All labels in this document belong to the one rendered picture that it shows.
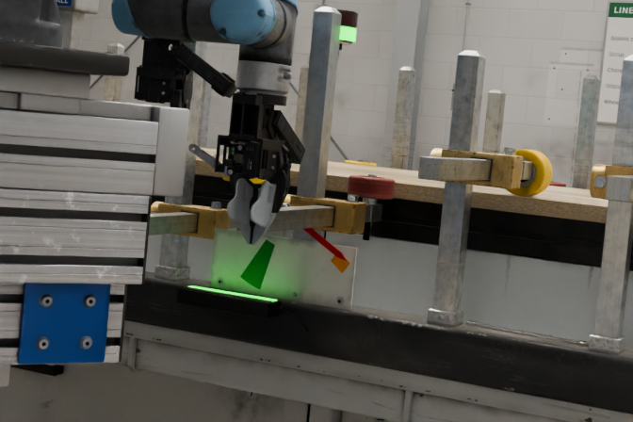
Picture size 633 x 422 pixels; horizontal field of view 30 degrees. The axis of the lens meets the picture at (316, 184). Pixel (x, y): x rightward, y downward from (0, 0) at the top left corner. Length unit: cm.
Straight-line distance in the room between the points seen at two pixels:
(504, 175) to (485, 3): 787
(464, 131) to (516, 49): 769
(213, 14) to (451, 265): 57
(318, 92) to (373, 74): 808
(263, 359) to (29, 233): 90
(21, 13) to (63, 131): 12
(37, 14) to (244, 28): 43
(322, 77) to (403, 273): 40
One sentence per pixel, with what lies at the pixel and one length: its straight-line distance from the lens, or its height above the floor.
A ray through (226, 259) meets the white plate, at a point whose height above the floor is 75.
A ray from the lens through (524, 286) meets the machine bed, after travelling 203.
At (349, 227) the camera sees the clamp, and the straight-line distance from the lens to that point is 188.
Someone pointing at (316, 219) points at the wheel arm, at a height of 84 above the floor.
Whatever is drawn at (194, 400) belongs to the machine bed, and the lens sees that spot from 235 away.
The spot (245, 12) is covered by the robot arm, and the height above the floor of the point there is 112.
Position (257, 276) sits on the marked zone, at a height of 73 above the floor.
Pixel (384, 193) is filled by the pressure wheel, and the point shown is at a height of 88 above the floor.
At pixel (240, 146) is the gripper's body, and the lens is 162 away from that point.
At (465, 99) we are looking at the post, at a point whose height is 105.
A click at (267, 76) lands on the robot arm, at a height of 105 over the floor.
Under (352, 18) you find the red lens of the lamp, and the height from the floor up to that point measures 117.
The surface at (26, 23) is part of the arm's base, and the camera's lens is 114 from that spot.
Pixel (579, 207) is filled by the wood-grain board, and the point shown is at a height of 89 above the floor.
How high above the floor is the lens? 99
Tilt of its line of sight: 3 degrees down
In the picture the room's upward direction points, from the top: 5 degrees clockwise
